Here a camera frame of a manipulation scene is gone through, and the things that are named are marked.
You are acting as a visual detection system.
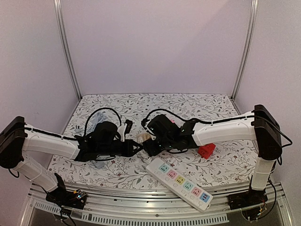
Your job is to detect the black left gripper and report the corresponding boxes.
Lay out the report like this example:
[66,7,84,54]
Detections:
[97,140,143,158]

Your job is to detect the left aluminium frame post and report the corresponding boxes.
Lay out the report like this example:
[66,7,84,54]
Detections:
[53,0,82,101]

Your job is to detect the red cube socket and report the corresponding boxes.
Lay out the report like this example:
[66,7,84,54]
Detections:
[198,143,216,159]

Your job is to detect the grey-blue power strip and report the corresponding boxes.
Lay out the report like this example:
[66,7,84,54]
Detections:
[90,161,105,170]

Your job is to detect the floral table mat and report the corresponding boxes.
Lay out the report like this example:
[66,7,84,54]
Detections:
[48,94,257,190]

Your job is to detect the aluminium frame post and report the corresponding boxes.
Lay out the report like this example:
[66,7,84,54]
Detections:
[53,0,82,101]
[230,0,259,102]

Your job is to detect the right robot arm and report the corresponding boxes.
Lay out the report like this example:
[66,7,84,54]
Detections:
[141,105,287,210]

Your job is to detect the bundled light cables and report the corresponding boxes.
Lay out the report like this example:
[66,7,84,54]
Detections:
[75,112,109,132]

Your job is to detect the right aluminium frame post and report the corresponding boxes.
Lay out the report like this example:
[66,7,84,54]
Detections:
[230,0,259,102]

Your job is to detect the white colourful power strip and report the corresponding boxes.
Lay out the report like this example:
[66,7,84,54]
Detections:
[146,158,213,211]

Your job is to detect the white power strip plug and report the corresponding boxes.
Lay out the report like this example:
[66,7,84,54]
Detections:
[140,151,152,164]

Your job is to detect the beige cube socket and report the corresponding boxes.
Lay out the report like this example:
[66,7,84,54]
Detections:
[136,133,152,144]

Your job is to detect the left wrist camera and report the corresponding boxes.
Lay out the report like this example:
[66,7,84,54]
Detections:
[117,120,133,142]

